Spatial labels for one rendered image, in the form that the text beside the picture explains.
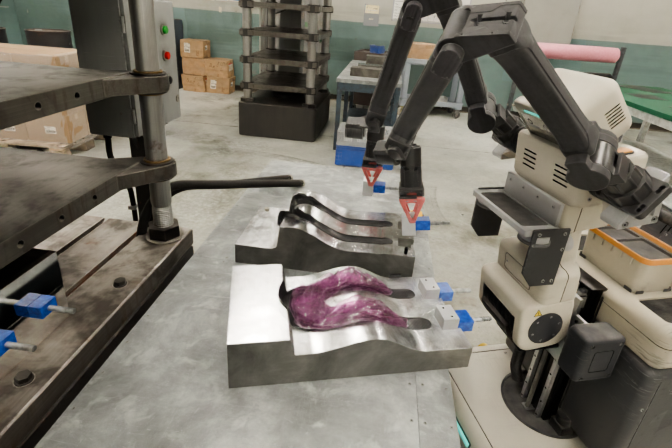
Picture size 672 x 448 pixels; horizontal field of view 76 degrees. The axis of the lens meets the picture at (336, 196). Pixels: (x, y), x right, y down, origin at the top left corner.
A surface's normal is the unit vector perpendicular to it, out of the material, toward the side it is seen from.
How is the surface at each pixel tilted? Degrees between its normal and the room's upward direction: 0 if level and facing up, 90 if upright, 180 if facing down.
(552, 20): 90
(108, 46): 90
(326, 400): 0
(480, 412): 0
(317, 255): 90
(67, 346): 0
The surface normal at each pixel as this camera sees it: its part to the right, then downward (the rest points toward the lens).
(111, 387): 0.07, -0.91
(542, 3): -0.10, 0.40
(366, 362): 0.18, 0.41
